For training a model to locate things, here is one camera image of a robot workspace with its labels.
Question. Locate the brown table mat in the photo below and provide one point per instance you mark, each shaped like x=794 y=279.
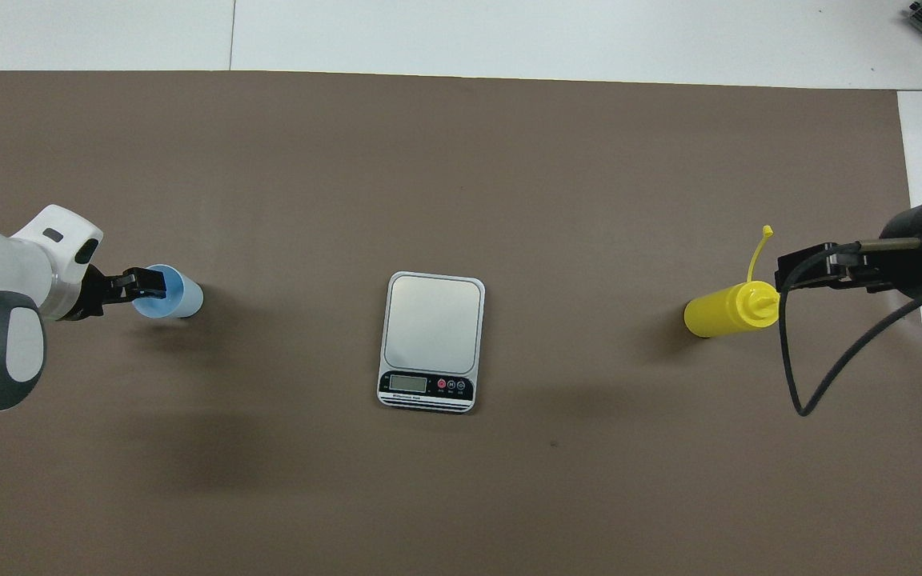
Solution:
x=461 y=160

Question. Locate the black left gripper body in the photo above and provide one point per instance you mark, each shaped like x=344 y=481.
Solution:
x=89 y=296

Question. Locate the yellow squeeze bottle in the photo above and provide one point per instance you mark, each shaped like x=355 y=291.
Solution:
x=717 y=314

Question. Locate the light blue plastic cup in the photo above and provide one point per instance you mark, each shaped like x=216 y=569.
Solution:
x=189 y=298

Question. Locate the silver digital kitchen scale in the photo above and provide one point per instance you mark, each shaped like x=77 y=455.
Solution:
x=433 y=320

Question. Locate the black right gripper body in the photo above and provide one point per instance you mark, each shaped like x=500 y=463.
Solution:
x=909 y=268

